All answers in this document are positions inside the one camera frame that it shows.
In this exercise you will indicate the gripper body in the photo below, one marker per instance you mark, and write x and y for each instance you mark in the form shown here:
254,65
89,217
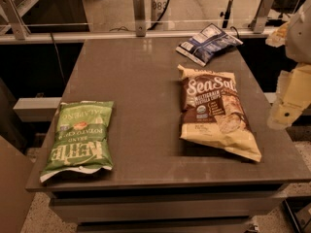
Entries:
300,36

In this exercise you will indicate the blue chip bag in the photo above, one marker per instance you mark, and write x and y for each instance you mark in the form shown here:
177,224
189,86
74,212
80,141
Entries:
211,40

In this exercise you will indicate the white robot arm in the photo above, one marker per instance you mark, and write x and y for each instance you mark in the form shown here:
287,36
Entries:
295,35

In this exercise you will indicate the brown sea salt chip bag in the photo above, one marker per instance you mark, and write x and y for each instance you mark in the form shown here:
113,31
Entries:
212,113

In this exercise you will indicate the green jalapeno chip bag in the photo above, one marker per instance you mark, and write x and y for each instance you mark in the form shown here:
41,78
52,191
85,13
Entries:
80,139

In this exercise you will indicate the right metal bracket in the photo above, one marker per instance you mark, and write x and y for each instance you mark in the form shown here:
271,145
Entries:
259,21

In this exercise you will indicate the metal bracket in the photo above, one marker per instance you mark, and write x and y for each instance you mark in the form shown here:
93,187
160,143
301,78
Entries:
259,21
19,29
139,17

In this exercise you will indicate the white cylinder post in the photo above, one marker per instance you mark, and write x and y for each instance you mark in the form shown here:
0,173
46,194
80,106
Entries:
159,0

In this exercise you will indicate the middle metal bracket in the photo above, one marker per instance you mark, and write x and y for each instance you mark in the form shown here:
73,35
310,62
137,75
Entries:
139,17

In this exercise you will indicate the left metal bracket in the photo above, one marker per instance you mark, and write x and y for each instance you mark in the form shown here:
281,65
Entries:
19,29

